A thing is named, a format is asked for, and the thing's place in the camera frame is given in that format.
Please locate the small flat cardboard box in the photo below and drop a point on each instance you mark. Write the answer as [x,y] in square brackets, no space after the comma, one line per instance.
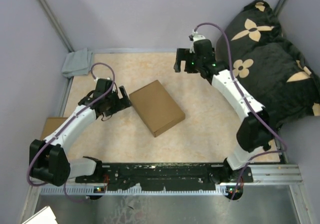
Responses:
[51,125]

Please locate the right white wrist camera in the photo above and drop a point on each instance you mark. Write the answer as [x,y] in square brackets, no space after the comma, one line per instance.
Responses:
[194,37]

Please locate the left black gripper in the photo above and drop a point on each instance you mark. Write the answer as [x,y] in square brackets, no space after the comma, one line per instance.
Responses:
[122,103]

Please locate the black floral pillow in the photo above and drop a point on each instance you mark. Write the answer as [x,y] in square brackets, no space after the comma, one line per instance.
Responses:
[270,67]

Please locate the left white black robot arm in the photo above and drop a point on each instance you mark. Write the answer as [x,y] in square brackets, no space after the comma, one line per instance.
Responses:
[48,157]

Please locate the white sheet corner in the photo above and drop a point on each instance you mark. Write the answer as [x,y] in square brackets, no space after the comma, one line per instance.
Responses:
[44,216]

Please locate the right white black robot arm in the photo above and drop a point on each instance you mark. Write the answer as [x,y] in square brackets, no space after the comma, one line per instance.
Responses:
[252,136]

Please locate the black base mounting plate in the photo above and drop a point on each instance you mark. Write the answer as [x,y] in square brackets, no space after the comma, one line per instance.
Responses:
[170,177]

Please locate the aluminium rail frame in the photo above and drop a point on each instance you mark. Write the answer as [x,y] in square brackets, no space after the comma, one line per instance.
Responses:
[176,193]

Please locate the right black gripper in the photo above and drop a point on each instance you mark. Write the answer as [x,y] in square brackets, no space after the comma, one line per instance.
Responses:
[182,55]

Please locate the grey folded cloth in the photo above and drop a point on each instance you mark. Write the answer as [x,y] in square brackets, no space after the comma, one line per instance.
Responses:
[78,63]

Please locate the brown cardboard box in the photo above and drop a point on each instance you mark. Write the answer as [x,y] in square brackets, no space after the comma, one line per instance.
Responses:
[156,108]

